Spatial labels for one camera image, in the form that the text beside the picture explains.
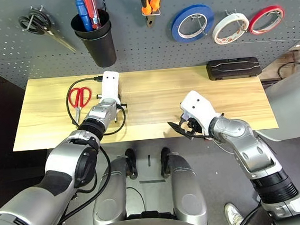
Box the long grey floor tape strip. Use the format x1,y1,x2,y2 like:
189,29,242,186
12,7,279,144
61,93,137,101
139,178,166,186

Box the silver right robot leg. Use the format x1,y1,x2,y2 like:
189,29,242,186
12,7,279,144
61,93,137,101
167,150,209,225

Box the orange black pliers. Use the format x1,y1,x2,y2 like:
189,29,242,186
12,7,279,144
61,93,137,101
140,0,169,29

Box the white tape roll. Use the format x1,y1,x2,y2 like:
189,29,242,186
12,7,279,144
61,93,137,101
210,12,252,46

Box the black handled scissors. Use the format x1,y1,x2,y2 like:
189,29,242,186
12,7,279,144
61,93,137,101
17,3,77,58

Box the black right robot foot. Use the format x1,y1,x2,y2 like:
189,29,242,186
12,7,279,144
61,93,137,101
158,147,173,178

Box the silver robot leg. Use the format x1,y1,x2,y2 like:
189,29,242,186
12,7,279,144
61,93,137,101
87,156,132,225
167,150,209,225

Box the silver left robot leg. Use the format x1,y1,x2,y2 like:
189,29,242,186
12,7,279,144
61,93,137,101
87,156,132,225

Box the black left robot foot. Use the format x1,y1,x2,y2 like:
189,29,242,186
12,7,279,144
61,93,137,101
124,147,139,181

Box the red tape roll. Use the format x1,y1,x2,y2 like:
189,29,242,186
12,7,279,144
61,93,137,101
247,4,287,36

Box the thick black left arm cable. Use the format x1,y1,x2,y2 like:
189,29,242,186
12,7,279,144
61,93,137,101
47,76,117,225

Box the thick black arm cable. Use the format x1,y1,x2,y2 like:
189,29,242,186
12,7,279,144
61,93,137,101
235,202,265,225
47,76,117,225

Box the white sneaker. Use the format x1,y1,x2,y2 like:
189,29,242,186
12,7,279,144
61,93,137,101
224,201,246,225

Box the black plastic cup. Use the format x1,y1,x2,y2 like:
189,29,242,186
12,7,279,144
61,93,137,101
69,8,118,71

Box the large white rounded cabinet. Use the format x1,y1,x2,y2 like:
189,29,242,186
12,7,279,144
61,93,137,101
249,63,300,144

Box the blue handled screwdriver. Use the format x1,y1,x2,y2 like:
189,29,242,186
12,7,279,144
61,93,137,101
75,0,94,33

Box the thin black left wrist cable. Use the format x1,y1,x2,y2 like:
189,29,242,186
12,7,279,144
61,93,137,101
100,106,129,137

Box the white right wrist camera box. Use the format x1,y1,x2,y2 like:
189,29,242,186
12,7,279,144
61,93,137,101
178,88,223,137

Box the black tool case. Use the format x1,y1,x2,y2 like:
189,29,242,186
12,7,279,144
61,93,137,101
205,56,263,82

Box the red handled scissors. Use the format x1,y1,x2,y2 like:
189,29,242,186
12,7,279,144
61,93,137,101
67,86,95,126

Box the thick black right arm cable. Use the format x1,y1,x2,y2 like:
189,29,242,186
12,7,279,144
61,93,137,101
235,202,265,225

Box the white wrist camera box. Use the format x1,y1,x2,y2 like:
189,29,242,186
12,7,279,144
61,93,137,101
98,69,123,107
178,88,223,137

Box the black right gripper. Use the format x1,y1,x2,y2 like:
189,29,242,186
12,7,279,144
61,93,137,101
166,111,206,143

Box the metal pegboard hook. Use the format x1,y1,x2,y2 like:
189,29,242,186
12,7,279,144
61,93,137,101
224,7,247,35
271,9,286,23
30,5,46,26
189,13,208,36

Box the black robot foot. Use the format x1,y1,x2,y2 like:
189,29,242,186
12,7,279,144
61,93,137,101
158,147,173,178
124,147,139,181

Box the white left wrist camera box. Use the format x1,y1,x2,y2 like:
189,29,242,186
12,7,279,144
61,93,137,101
98,69,123,107

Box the blue tape roll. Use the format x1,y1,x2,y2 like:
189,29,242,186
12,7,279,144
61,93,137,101
169,3,217,46

